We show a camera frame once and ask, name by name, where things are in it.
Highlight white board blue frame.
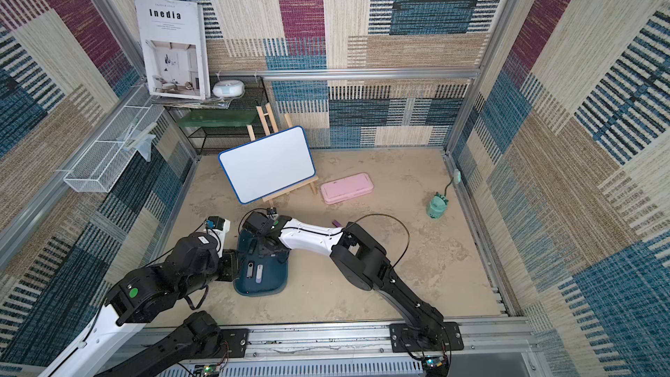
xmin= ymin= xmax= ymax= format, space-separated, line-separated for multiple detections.
xmin=218 ymin=126 xmax=316 ymax=204

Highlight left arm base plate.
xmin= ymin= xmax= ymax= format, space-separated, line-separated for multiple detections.
xmin=214 ymin=328 xmax=250 ymax=360

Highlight wooden easel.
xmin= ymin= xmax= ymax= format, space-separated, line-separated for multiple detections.
xmin=252 ymin=103 xmax=319 ymax=206

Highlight lilac white usb drive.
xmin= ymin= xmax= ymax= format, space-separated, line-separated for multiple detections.
xmin=255 ymin=265 xmax=263 ymax=284

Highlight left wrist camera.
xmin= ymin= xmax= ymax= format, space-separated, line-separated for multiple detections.
xmin=204 ymin=216 xmax=230 ymax=252

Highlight Inedia magazine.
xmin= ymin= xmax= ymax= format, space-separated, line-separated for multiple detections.
xmin=134 ymin=0 xmax=211 ymax=101

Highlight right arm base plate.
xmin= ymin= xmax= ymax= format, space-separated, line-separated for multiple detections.
xmin=389 ymin=321 xmax=464 ymax=354

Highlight white round device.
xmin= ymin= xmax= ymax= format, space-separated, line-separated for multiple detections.
xmin=212 ymin=80 xmax=245 ymax=99

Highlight aluminium front rail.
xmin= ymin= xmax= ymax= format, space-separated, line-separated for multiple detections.
xmin=161 ymin=317 xmax=552 ymax=376

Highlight pink pencil case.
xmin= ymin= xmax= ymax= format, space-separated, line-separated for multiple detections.
xmin=320 ymin=173 xmax=374 ymax=204

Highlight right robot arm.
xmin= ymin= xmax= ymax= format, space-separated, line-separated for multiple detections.
xmin=242 ymin=212 xmax=450 ymax=351

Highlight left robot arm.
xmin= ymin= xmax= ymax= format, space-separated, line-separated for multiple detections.
xmin=42 ymin=232 xmax=240 ymax=376

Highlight black silver swivel usb drive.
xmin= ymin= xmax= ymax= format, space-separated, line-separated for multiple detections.
xmin=246 ymin=262 xmax=255 ymax=279

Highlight white wall plug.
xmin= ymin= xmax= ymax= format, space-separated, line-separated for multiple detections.
xmin=451 ymin=169 xmax=462 ymax=185

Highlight teal plastic storage box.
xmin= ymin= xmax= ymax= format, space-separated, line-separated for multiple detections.
xmin=233 ymin=230 xmax=289 ymax=297

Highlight white wire basket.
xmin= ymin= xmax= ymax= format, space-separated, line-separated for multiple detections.
xmin=64 ymin=105 xmax=163 ymax=193

